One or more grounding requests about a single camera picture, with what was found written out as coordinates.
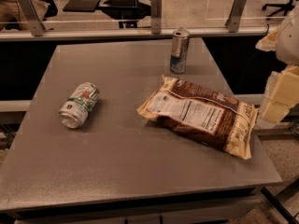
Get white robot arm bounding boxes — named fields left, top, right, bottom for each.
left=255, top=4, right=299, bottom=128

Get person in tan clothes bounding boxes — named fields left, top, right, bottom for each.
left=0, top=0, right=58, bottom=31

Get silver blue energy drink can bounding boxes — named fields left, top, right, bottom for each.
left=170, top=28, right=190, bottom=74

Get brown cream snack bag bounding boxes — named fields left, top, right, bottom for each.
left=137, top=77, right=258, bottom=160

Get black rolling chair base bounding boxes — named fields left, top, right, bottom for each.
left=262, top=0, right=298, bottom=21

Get left metal glass bracket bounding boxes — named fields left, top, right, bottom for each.
left=17, top=0, right=48, bottom=36

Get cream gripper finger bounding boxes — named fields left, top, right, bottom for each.
left=259, top=65, right=299, bottom=124
left=255, top=28, right=278, bottom=51

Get metal glass bracket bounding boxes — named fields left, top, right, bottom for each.
left=17, top=0, right=48, bottom=36
left=150, top=0, right=162, bottom=35
left=225, top=0, right=247, bottom=33

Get green white 7up can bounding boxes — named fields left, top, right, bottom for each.
left=59, top=82, right=99, bottom=129

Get middle metal glass bracket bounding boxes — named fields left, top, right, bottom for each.
left=150, top=0, right=162, bottom=35

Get black office chair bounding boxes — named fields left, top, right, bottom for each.
left=98, top=0, right=150, bottom=28

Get right metal glass bracket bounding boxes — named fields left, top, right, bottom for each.
left=225, top=0, right=247, bottom=33

